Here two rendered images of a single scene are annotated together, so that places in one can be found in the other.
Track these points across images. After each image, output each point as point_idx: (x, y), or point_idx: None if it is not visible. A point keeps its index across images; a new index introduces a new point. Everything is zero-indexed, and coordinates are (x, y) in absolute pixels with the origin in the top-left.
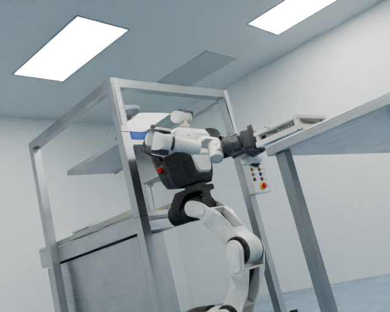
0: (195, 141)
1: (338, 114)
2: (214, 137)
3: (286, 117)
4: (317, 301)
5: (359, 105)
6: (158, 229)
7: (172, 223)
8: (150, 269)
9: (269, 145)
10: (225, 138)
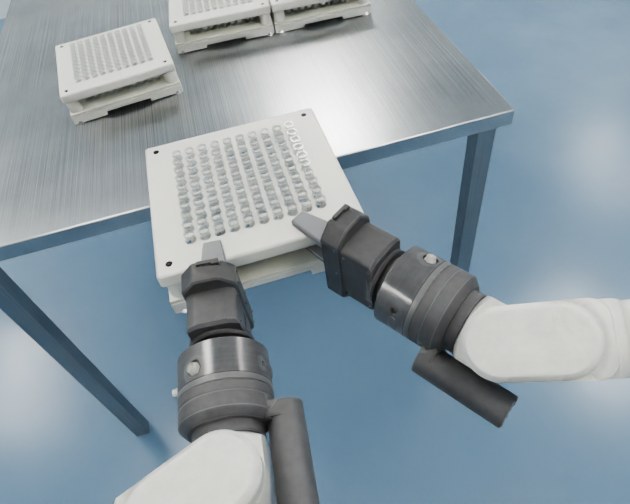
0: None
1: (448, 38)
2: (502, 305)
3: (320, 127)
4: (468, 272)
5: (436, 25)
6: None
7: None
8: None
9: (509, 104)
10: (467, 272)
